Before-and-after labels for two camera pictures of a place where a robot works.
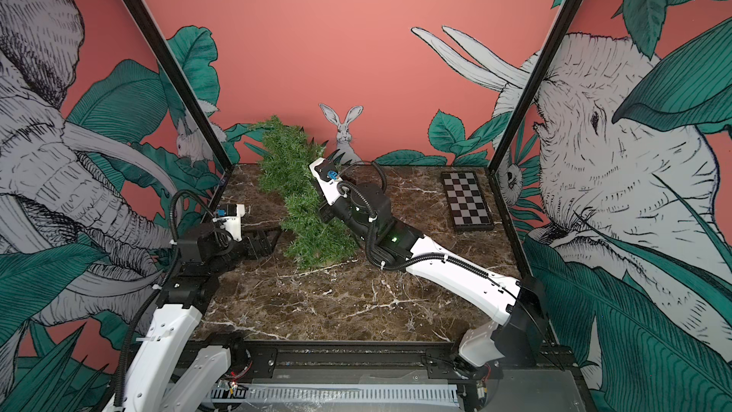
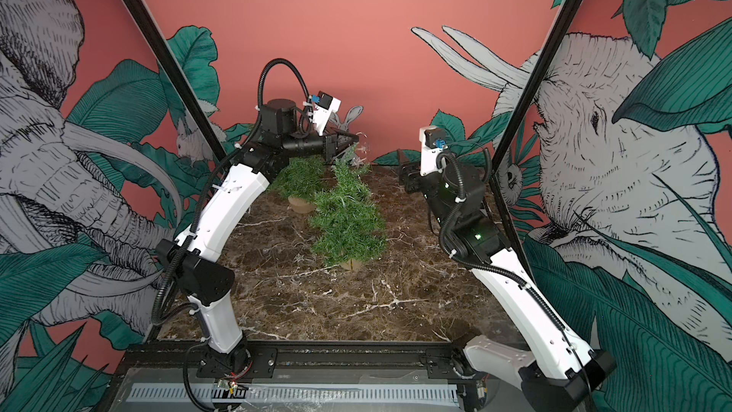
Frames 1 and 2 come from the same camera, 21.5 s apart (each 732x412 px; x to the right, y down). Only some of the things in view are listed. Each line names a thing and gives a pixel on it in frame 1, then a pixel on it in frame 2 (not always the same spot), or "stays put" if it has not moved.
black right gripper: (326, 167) -> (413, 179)
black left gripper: (265, 248) -> (331, 144)
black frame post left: (188, 99) stays put
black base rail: (407, 360) stays put
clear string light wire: (388, 301) -> (353, 154)
